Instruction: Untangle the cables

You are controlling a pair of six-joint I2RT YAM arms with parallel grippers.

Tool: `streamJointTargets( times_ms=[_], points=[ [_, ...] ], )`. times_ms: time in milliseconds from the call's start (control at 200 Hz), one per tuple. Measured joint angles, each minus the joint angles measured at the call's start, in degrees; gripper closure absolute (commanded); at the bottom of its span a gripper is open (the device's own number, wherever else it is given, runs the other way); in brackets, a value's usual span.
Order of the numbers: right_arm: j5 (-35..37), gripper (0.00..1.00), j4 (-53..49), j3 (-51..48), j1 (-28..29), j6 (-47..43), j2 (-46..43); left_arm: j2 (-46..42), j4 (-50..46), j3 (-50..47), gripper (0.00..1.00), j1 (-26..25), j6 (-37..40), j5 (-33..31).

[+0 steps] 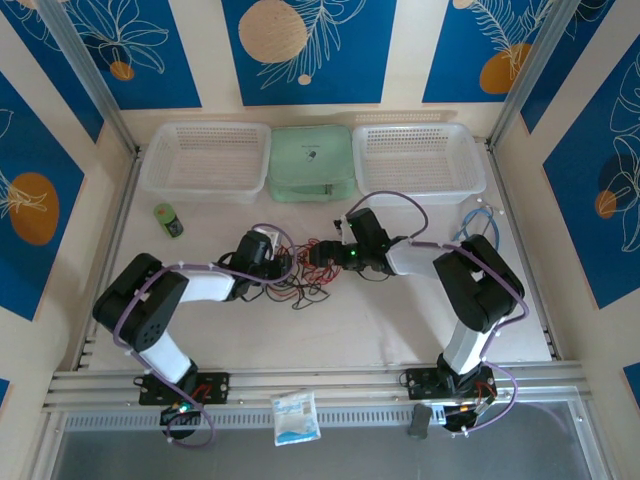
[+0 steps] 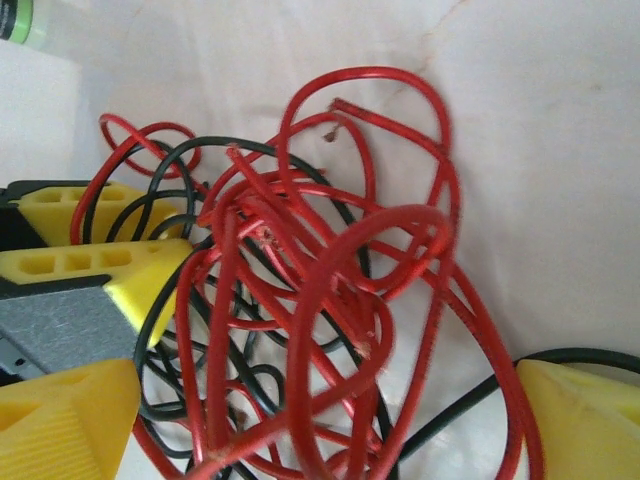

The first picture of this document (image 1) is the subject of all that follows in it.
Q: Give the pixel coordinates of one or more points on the white perforated plastic basket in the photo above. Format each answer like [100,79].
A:
[200,155]
[415,150]

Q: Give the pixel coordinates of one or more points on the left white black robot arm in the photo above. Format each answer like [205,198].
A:
[165,357]

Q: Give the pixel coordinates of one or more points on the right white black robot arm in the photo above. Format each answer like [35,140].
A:
[465,345]

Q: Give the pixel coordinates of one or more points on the aluminium side rail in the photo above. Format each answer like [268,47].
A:
[546,320]
[127,190]

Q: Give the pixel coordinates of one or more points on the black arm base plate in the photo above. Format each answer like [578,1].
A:
[417,382]
[220,387]

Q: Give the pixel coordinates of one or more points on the blue stethoscope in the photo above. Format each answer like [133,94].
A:
[470,216]

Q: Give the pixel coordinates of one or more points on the small controller circuit board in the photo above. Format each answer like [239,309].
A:
[465,410]
[175,414]

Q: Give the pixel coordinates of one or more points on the long aluminium mounting rail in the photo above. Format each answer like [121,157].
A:
[325,382]

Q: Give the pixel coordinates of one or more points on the small green lidded bottle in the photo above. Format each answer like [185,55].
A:
[168,220]

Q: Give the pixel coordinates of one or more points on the dark grey plastic clip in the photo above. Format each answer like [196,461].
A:
[419,421]

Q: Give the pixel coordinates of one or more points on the aluminium frame post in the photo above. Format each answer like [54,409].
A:
[85,65]
[540,55]

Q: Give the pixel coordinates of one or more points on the white blue printed sachet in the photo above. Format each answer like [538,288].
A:
[295,417]

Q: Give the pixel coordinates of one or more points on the mint green zip pouch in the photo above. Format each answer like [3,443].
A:
[310,155]

